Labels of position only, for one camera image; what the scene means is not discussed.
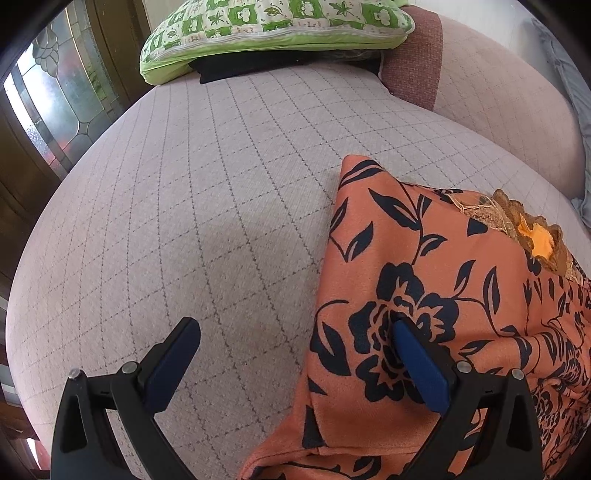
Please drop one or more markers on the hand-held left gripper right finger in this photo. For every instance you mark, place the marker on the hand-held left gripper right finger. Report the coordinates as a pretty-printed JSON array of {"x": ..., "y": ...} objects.
[{"x": 422, "y": 369}]

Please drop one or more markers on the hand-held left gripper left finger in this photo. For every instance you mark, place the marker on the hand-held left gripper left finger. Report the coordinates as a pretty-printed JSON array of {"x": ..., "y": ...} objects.
[{"x": 166, "y": 369}]

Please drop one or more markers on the orange floral garment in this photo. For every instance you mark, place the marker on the orange floral garment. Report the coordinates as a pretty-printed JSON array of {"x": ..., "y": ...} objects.
[{"x": 415, "y": 258}]

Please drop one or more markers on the pink quilted bed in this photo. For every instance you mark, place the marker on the pink quilted bed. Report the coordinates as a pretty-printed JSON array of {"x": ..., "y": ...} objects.
[{"x": 184, "y": 207}]

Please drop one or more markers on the pink quilted bolster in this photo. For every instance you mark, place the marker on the pink quilted bolster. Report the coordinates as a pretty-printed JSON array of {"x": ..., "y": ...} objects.
[{"x": 485, "y": 92}]

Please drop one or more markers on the stained glass window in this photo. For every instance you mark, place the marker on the stained glass window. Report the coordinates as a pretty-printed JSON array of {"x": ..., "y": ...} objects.
[{"x": 60, "y": 92}]

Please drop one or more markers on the black cloth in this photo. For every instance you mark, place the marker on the black cloth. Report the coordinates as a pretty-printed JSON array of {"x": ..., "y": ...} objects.
[{"x": 240, "y": 64}]

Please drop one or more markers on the grey pillow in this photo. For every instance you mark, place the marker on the grey pillow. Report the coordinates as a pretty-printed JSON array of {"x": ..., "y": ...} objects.
[{"x": 575, "y": 92}]

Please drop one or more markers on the stained glass wooden door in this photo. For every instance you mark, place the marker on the stained glass wooden door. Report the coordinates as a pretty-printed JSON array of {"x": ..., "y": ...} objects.
[{"x": 115, "y": 46}]

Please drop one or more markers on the green patterned pillow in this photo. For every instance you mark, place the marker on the green patterned pillow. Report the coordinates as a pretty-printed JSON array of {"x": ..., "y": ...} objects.
[{"x": 258, "y": 23}]

